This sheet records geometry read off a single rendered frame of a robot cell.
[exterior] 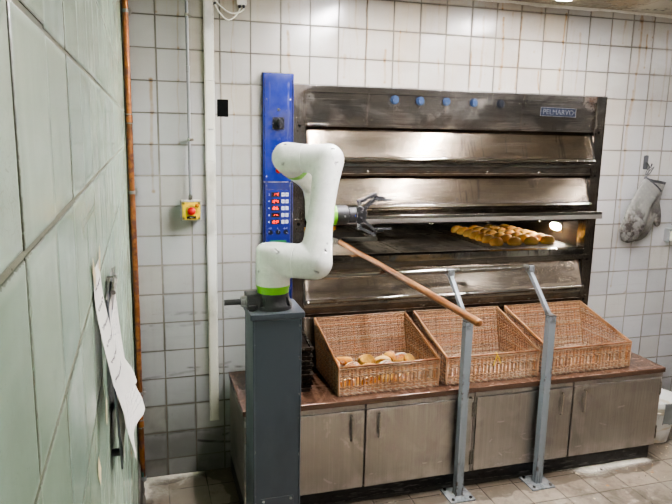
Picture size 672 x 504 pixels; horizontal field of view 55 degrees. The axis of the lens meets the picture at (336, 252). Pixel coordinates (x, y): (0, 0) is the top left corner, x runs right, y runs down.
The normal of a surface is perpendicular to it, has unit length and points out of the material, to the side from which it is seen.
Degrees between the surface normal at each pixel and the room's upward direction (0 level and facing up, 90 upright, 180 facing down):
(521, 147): 70
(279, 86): 90
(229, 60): 90
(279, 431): 90
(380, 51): 90
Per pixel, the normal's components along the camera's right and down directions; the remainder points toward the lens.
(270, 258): -0.23, 0.15
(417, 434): 0.28, 0.18
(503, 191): 0.28, -0.16
